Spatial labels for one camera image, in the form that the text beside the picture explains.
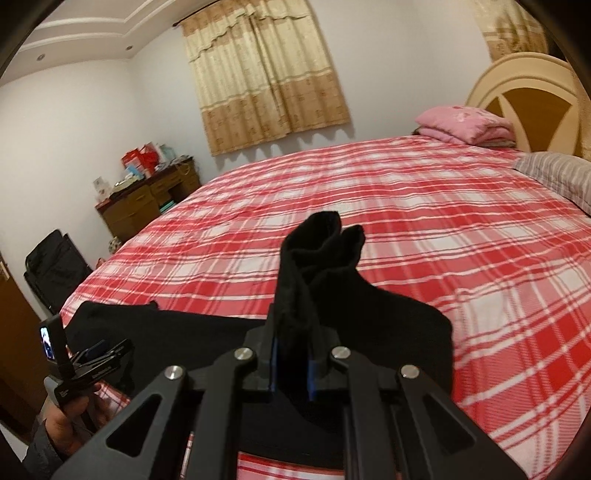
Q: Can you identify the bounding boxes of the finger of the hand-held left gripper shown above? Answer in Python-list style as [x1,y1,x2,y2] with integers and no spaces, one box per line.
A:
[69,353,133,394]
[81,338,136,366]

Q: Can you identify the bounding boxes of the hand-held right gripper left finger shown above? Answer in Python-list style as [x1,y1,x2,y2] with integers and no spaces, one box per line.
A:
[48,305,282,480]

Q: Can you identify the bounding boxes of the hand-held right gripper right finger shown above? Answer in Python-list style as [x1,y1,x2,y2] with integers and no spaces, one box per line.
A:
[307,323,527,480]

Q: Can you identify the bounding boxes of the black pants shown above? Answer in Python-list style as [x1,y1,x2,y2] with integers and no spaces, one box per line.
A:
[60,211,455,469]

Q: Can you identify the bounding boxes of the person's left forearm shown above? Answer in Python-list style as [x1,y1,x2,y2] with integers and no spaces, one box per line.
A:
[21,415,63,479]

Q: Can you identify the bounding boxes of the person's left hand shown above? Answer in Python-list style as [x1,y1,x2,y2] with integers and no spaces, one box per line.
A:
[43,391,112,459]

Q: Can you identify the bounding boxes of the brown wooden door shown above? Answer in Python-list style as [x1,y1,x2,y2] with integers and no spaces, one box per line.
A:
[0,251,54,418]

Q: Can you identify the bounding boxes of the black folding chair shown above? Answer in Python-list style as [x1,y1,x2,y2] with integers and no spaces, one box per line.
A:
[24,229,93,317]

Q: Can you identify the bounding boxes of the brown wooden desk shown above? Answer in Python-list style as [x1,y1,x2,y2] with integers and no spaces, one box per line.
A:
[95,156,201,243]

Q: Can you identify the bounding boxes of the red boxes on desk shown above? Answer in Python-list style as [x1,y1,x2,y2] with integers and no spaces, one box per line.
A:
[121,144,158,178]

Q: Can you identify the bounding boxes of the bed with red plaid sheet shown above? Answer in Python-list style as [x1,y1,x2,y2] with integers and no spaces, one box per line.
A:
[60,136,591,480]

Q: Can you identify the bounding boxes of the beige patterned window curtain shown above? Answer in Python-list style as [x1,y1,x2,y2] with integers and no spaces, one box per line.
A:
[180,0,352,158]

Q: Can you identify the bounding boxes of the folded pink blanket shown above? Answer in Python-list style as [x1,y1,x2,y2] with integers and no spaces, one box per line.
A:
[414,105,517,148]

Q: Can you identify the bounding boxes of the striped pillow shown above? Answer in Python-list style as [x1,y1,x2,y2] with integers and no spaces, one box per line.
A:
[513,151,591,215]

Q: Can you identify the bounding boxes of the cream wooden headboard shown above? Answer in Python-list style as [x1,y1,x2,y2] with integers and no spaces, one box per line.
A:
[464,52,591,162]

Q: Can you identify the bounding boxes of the dark curtain rod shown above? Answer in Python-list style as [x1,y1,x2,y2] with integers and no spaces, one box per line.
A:
[172,0,259,27]

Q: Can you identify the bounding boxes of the long beige patterned curtain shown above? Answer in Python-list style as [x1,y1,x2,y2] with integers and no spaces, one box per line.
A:
[473,0,550,63]

